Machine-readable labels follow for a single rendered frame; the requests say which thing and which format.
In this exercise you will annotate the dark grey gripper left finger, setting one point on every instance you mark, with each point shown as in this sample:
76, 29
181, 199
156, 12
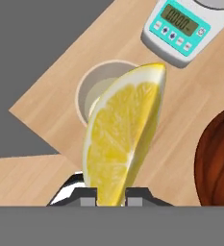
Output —
84, 195

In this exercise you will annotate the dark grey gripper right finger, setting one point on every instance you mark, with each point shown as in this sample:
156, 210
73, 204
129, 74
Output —
139, 196

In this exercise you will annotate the yellow lemon wedge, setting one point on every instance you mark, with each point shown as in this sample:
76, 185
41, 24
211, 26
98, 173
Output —
119, 141

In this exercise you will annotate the dark brown wooden bowl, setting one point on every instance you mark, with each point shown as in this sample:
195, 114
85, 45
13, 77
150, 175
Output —
217, 160

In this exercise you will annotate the shiny black and white object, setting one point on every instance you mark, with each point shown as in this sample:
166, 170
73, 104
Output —
67, 189

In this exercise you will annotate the white kitchen scale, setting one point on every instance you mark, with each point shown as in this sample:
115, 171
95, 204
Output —
187, 29

